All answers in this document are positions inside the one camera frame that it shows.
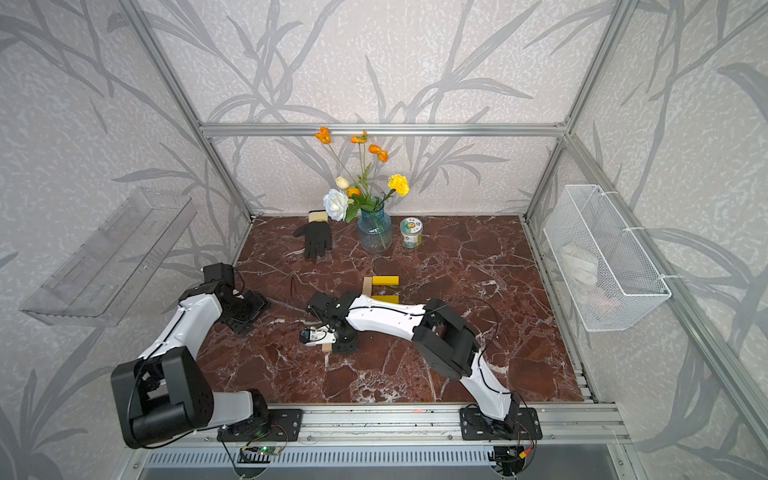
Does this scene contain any short natural wooden block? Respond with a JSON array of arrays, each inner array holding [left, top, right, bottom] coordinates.
[[362, 277, 373, 297]]

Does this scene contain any yellow block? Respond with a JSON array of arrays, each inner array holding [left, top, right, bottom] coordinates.
[[373, 295, 400, 304], [372, 275, 400, 286]]

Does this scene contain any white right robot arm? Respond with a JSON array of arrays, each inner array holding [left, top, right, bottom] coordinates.
[[299, 292, 520, 426]]

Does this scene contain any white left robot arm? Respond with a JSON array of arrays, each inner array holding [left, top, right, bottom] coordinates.
[[110, 263, 273, 449]]

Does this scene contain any black and yellow work glove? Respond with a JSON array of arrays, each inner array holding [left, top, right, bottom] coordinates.
[[293, 210, 332, 259]]

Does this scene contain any blue glass vase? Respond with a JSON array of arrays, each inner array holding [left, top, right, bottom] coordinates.
[[357, 200, 392, 253]]

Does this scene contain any artificial flower bouquet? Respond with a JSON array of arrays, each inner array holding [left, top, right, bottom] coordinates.
[[314, 127, 410, 223]]

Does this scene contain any small green-lidded can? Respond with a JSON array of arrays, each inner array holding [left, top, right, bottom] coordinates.
[[400, 217, 423, 249]]

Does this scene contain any white cloth in basket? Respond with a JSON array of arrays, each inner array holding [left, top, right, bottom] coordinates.
[[559, 242, 620, 315]]

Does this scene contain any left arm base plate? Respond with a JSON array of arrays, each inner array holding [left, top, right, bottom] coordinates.
[[217, 409, 304, 444]]

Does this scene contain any clear plastic wall shelf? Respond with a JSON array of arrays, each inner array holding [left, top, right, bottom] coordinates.
[[20, 188, 197, 327]]

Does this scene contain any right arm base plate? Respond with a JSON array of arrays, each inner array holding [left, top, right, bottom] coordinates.
[[459, 404, 543, 441]]

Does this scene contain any aluminium front rail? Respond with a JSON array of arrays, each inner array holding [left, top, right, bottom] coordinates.
[[285, 402, 632, 447]]

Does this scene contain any white wire mesh basket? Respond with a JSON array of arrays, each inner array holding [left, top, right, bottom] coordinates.
[[543, 184, 672, 332]]

